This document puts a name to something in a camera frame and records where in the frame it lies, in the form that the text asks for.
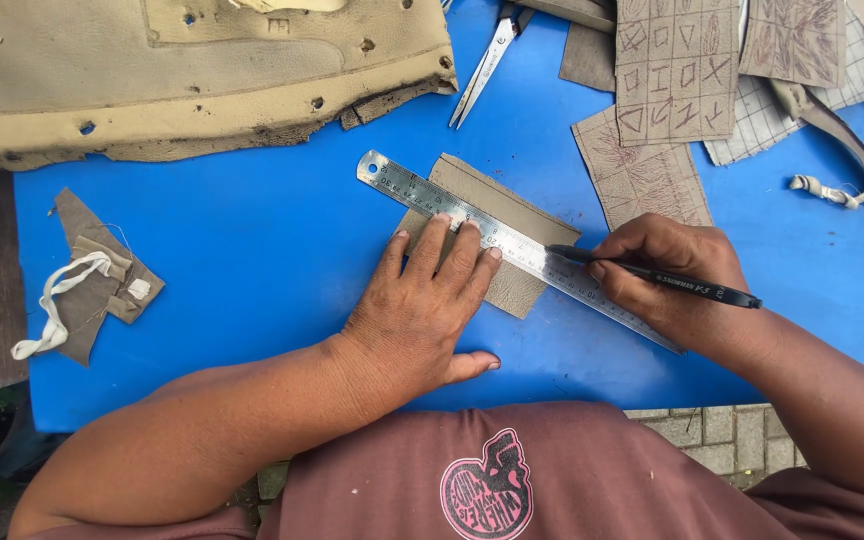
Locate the person's right hand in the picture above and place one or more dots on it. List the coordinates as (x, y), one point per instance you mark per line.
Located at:
(664, 285)

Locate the person's left hand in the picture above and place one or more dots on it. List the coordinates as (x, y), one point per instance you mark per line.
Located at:
(409, 322)

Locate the person's right fingers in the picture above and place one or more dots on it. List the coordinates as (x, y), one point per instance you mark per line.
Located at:
(616, 259)

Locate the black pen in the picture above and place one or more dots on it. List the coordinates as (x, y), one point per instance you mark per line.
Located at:
(672, 280)

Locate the steel ruler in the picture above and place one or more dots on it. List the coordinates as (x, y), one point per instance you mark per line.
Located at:
(439, 202)

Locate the leather piece with leaf drawings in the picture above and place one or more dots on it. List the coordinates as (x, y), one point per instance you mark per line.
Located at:
(642, 180)

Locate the small taupe leather piece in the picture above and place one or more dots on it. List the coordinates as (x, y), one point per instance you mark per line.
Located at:
(511, 210)

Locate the leather piece with symbol grid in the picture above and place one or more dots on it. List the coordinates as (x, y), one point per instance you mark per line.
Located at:
(672, 67)

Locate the white checked cloth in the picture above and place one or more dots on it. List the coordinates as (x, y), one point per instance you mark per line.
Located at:
(758, 116)

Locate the plain taupe leather scrap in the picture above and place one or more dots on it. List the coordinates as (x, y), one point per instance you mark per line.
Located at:
(588, 56)

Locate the person's maroon shirt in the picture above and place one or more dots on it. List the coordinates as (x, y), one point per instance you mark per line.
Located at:
(552, 480)

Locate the silver scissors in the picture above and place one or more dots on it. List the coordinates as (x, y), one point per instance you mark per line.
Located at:
(486, 67)

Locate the long taupe leather strip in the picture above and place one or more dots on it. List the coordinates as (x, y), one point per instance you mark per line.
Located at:
(844, 135)

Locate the small leather piece leaf pattern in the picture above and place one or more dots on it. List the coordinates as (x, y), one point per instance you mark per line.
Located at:
(792, 37)

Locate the blue work board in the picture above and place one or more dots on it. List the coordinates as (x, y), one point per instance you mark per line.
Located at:
(252, 225)

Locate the large beige leather sheet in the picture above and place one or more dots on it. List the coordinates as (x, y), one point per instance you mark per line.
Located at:
(177, 67)

